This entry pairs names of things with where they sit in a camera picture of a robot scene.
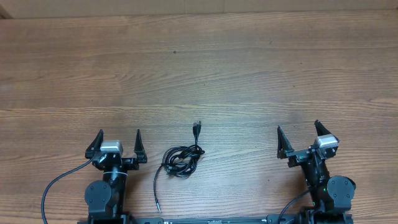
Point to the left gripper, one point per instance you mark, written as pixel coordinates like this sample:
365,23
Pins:
132,163

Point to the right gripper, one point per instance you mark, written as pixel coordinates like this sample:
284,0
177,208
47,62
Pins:
298,156

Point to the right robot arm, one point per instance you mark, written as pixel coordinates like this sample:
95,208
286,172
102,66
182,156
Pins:
331,196

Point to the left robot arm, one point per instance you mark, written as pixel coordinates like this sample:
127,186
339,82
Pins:
105,197

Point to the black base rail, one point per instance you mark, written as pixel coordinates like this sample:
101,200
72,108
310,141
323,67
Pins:
270,219

